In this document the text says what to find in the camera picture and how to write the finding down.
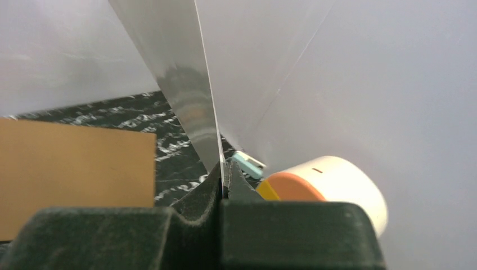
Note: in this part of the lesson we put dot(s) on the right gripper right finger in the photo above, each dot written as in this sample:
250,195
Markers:
264,234

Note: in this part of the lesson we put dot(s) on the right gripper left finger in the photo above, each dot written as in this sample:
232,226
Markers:
181,236

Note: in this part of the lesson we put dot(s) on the brown cardboard backing board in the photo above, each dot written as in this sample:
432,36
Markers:
49,164

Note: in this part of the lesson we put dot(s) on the landscape photo print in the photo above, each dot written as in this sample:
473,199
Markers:
222,64

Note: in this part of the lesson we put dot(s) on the teal white stapler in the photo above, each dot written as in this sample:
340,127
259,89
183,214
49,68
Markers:
249,165

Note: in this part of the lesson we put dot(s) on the round pastel drawer box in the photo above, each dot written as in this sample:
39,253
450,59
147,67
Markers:
328,179

